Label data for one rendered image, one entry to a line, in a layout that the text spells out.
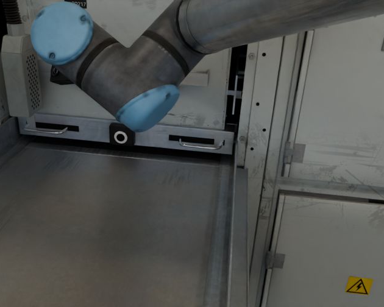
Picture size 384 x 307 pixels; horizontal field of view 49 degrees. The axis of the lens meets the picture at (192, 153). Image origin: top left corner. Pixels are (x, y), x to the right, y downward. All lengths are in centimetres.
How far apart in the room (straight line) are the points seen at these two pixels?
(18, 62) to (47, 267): 45
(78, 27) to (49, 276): 38
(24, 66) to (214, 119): 44
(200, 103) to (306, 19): 63
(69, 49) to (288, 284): 84
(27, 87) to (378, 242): 90
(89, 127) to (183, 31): 54
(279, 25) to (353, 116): 56
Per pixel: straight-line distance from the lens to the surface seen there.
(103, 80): 60
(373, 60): 94
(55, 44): 62
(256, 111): 96
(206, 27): 54
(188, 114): 101
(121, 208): 85
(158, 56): 60
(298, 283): 120
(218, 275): 70
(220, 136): 101
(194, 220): 82
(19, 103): 100
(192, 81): 94
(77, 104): 107
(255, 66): 93
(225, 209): 85
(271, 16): 43
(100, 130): 107
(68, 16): 63
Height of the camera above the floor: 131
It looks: 26 degrees down
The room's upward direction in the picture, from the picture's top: 3 degrees clockwise
